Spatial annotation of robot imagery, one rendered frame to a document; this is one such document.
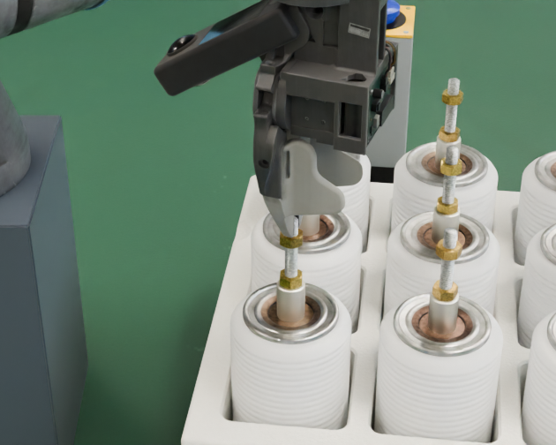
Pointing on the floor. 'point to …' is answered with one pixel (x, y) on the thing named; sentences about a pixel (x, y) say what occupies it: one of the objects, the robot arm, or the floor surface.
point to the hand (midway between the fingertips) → (283, 214)
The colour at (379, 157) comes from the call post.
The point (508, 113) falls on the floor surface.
